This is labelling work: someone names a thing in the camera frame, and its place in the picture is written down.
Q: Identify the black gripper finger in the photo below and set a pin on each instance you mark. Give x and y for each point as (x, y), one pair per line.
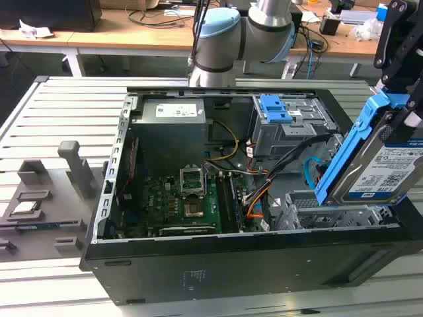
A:
(417, 95)
(391, 29)

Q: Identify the hard disk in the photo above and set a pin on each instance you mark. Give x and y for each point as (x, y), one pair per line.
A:
(367, 165)

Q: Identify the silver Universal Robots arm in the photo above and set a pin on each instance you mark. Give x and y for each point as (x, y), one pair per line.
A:
(228, 36)

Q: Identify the metal disk bay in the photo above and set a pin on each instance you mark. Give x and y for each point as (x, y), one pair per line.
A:
(343, 218)

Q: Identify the black RAM slot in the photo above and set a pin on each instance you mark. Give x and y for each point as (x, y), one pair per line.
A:
(238, 204)
(226, 204)

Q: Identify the black expansion slot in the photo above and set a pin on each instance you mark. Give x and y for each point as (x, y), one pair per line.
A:
(186, 230)

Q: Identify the blue box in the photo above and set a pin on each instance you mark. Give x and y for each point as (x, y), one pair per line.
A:
(383, 13)

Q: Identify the clear plastic bag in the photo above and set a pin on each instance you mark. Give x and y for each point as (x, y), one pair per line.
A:
(368, 29)

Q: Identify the small black box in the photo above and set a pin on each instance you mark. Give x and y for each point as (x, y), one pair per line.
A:
(329, 26)

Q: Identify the metal drive cage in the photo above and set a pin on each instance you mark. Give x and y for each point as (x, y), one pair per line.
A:
(287, 138)

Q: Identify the blue plastic drive latch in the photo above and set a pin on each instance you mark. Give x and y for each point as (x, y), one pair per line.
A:
(272, 110)

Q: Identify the grey power supply unit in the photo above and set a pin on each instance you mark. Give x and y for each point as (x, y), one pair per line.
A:
(168, 132)

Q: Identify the CPU socket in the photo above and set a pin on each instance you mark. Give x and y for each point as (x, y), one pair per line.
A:
(193, 209)

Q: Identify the black open PC case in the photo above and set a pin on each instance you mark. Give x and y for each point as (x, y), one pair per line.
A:
(231, 270)

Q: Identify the wooden desk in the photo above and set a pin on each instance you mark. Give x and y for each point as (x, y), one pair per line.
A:
(132, 36)

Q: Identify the green motherboard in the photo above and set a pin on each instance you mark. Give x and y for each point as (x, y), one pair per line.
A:
(158, 204)

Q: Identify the large black box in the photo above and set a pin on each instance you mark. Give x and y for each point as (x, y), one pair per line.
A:
(49, 13)

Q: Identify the white crumpled papers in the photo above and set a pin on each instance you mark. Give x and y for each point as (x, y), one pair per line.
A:
(34, 30)

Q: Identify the grey parts rack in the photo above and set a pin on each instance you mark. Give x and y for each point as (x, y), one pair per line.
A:
(62, 185)

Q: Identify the silver CPU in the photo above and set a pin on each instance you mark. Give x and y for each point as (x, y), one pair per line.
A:
(25, 207)

